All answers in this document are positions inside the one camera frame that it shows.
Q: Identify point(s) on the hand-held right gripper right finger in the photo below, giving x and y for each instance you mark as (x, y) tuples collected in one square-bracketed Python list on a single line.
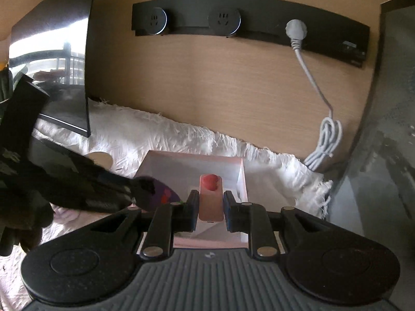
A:
[(227, 212)]

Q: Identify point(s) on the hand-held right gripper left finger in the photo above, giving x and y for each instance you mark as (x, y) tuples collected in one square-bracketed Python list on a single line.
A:
[(194, 212)]

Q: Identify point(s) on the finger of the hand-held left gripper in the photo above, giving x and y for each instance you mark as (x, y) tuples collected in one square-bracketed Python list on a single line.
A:
[(110, 202), (110, 178)]

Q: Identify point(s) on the pink cardboard box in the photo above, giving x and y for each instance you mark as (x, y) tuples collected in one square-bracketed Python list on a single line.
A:
[(194, 168)]

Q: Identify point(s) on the person's left hand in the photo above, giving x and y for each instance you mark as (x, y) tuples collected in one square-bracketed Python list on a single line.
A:
[(22, 217)]

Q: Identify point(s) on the round beige disc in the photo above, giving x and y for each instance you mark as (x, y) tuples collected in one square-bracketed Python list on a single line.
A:
[(101, 160)]

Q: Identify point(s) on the white textured tablecloth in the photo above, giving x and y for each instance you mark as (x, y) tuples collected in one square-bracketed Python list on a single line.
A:
[(194, 136)]

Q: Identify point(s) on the black computer monitor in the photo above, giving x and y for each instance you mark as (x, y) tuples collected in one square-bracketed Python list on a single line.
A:
[(48, 39)]

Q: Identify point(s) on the round black socket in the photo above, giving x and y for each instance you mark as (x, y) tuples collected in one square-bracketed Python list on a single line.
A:
[(156, 21), (224, 21)]

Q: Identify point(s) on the grey cabinet side panel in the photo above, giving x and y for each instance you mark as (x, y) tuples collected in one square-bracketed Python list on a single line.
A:
[(389, 136)]

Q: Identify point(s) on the white power plug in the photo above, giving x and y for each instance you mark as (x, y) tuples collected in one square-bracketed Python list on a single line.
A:
[(294, 29)]

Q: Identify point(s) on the black wall power track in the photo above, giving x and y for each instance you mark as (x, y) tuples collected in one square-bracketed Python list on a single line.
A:
[(259, 22)]

